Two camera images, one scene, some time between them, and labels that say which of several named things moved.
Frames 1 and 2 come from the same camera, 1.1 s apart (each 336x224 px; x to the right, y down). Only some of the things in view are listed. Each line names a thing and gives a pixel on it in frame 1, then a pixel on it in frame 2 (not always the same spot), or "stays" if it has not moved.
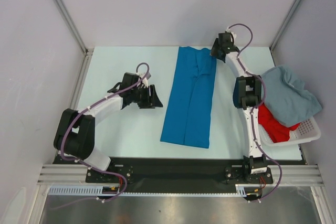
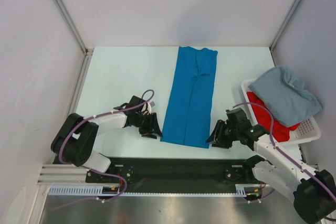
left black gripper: x=151 y=102 to x=153 y=126
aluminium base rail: x=280 y=174 stays
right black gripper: x=214 y=51 to x=217 y=138
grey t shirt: x=287 y=99 stays
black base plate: x=179 y=176 stays
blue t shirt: x=188 y=115 stays
